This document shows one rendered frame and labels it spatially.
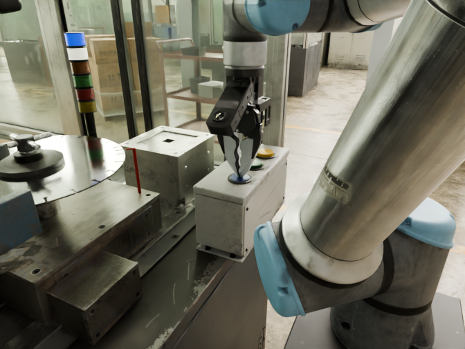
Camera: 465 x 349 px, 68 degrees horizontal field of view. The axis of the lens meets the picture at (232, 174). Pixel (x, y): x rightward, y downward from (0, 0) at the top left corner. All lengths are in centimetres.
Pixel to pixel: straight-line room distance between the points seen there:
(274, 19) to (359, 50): 835
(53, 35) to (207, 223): 83
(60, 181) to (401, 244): 51
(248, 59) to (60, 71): 82
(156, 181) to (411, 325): 61
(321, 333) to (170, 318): 24
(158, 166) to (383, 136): 66
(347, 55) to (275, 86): 801
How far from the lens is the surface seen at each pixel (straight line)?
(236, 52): 60
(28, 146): 70
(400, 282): 49
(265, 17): 48
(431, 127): 24
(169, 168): 83
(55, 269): 61
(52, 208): 73
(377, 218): 31
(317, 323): 62
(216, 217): 67
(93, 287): 59
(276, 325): 160
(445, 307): 72
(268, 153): 79
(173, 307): 63
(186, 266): 70
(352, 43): 882
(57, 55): 129
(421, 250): 48
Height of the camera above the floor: 120
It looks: 25 degrees down
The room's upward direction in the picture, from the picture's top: straight up
